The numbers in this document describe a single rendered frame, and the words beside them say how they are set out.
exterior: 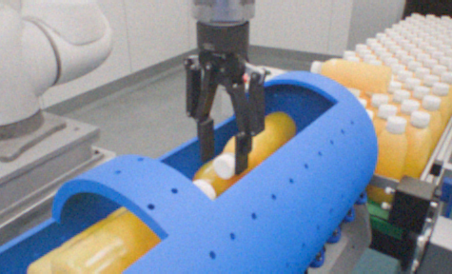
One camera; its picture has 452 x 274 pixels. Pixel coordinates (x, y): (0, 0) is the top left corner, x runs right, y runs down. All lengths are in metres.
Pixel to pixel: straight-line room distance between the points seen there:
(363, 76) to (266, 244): 0.70
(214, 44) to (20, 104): 0.46
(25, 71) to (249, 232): 0.59
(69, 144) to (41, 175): 0.09
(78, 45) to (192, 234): 0.65
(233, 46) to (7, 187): 0.50
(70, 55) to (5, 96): 0.17
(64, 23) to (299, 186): 0.63
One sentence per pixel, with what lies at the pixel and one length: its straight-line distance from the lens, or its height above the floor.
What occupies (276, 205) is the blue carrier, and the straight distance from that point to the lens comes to 0.45.
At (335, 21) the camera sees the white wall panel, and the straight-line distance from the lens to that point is 5.22.
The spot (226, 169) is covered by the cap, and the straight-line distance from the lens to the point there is 0.64.
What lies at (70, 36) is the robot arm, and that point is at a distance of 0.93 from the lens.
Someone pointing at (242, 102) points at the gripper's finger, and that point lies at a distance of 0.58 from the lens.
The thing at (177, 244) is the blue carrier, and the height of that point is 1.21.
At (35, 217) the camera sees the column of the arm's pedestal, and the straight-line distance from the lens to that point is 0.87.
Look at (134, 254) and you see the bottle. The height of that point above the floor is 1.17.
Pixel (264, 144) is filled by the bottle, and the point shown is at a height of 1.13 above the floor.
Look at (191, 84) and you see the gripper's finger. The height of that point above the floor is 1.25.
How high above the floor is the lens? 1.45
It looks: 27 degrees down
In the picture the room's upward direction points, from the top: straight up
